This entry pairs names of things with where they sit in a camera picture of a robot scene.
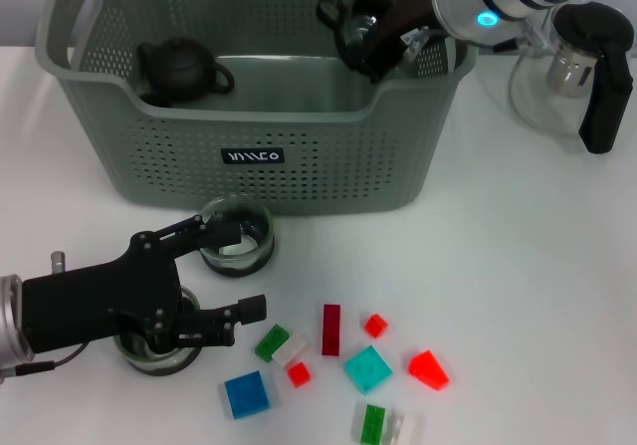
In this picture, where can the small red toy brick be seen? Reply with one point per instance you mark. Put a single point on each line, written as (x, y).
(375, 326)
(298, 374)

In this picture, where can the white toy brick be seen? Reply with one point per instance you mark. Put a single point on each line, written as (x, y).
(292, 349)
(405, 430)

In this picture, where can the red sloped toy brick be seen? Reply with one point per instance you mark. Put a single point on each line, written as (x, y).
(428, 370)

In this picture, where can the grey perforated storage basket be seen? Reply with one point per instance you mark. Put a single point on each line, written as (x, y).
(199, 176)

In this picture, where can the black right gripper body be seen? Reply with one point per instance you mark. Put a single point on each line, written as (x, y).
(398, 37)

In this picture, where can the black clay teapot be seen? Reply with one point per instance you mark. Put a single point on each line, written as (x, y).
(179, 66)

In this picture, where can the glass teacup with black sleeve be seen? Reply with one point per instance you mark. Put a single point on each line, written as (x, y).
(249, 261)
(360, 24)
(159, 365)

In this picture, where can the silver left gripper connector post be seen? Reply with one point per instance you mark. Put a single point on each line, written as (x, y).
(58, 262)

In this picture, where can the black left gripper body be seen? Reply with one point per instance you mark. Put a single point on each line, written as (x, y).
(99, 300)

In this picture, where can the cyan square toy plate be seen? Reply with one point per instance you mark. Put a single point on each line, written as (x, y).
(368, 370)

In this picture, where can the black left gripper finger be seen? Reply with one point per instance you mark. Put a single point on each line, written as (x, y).
(199, 236)
(219, 323)

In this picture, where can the blue square toy plate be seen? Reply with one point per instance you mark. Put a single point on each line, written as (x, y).
(246, 395)

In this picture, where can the green toy brick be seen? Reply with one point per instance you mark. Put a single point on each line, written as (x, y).
(268, 343)
(373, 425)

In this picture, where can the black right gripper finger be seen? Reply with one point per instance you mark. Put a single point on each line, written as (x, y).
(358, 64)

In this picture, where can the dark red long toy brick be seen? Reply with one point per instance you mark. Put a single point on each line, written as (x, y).
(331, 330)

